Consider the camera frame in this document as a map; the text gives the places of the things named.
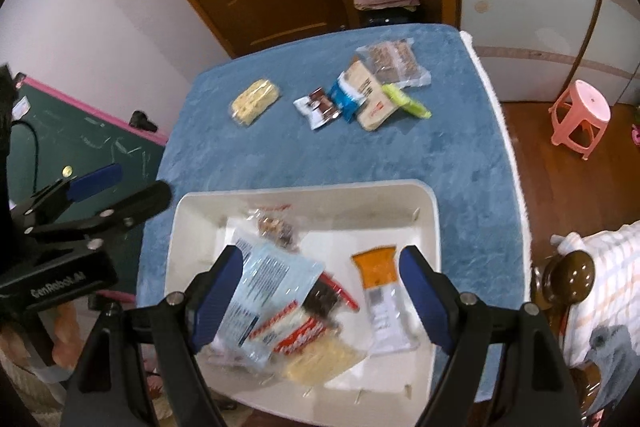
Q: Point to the pink toy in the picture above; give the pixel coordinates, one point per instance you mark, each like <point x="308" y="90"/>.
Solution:
<point x="635" y="134"/>

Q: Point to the clear yellow chips packet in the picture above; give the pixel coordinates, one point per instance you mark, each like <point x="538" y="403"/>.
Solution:
<point x="320" y="359"/>

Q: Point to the red and white snack packet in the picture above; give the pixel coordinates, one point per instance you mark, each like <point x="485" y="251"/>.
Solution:
<point x="295" y="332"/>

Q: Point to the yellow cracker packet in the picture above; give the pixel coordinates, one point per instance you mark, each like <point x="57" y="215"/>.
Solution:
<point x="255" y="101"/>

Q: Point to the black easel knob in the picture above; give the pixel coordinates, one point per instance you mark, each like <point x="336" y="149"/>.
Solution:
<point x="142" y="121"/>

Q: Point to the blue tablecloth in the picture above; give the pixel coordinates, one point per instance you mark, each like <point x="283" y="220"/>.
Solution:
<point x="310" y="157"/>

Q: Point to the clear mixed nuts packet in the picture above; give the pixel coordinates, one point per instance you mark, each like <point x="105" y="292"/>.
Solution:
<point x="275" y="229"/>

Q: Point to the white plastic tray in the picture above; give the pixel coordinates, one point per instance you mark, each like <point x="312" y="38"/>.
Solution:
<point x="380" y="217"/>

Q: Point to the floral sliding wardrobe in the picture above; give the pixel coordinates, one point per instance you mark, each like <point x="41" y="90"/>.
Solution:
<point x="540" y="7"/>

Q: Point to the beige snack packet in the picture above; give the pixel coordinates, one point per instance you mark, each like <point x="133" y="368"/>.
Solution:
<point x="372" y="104"/>

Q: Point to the black box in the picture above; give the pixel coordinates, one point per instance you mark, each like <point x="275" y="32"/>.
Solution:
<point x="387" y="17"/>

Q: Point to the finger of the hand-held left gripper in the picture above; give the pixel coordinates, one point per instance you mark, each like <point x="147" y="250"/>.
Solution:
<point x="95" y="183"/>
<point x="137" y="207"/>

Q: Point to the pink plastic stool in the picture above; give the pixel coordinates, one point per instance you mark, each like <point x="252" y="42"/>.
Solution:
<point x="580" y="119"/>

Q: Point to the orange and white snack packet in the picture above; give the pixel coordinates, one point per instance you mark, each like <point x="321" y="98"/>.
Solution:
<point x="382" y="302"/>

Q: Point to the brown wooden bedpost knob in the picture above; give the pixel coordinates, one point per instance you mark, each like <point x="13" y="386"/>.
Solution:
<point x="575" y="274"/>

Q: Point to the clear brown cookie packet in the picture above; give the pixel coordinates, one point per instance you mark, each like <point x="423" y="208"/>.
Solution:
<point x="395" y="59"/>

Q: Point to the small white chocolate packet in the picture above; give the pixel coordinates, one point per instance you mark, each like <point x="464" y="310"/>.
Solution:
<point x="317" y="108"/>

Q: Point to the green chalkboard with pink frame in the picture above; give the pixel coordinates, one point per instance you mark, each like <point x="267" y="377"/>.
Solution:
<point x="85" y="142"/>

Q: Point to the small red snack packet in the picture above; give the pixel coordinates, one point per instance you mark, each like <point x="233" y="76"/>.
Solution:
<point x="325" y="297"/>

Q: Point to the checked blanket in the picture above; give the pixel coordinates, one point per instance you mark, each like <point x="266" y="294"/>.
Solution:
<point x="607" y="287"/>

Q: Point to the green snack packet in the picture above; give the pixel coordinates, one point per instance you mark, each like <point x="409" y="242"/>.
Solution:
<point x="409" y="103"/>

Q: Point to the small blue snack packet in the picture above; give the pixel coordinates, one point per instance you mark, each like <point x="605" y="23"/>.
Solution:
<point x="346" y="97"/>

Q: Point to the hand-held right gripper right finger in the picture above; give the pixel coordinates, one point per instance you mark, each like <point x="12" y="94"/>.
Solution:
<point x="425" y="302"/>

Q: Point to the large light blue snack packet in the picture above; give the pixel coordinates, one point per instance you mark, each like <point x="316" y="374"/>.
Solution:
<point x="270" y="287"/>

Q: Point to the grey cloth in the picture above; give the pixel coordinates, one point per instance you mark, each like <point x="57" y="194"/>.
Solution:
<point x="612" y="357"/>

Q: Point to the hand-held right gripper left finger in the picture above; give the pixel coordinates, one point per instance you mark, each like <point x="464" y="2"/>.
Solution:
<point x="220" y="302"/>

